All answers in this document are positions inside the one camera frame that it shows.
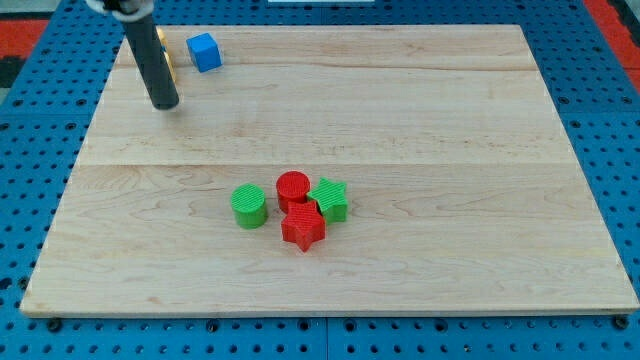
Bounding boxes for blue cube block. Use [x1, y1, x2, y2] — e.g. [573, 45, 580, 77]
[186, 33, 223, 73]

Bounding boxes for yellow hexagon block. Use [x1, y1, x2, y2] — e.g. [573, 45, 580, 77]
[156, 27, 176, 82]

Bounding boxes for green star block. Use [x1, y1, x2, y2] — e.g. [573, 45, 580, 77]
[307, 177, 349, 224]

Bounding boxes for red cylinder block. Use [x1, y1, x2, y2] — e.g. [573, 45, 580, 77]
[276, 171, 311, 213]

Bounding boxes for red star block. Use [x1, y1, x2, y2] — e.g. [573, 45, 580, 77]
[281, 201, 326, 252]

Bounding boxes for green cylinder block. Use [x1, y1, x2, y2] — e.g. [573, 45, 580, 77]
[230, 183, 268, 229]

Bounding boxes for wooden board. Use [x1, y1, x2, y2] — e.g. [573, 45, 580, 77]
[21, 25, 639, 318]

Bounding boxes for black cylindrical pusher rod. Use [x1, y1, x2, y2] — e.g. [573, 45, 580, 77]
[85, 0, 181, 111]

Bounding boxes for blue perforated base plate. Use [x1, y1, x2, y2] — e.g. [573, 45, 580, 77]
[1, 1, 639, 359]

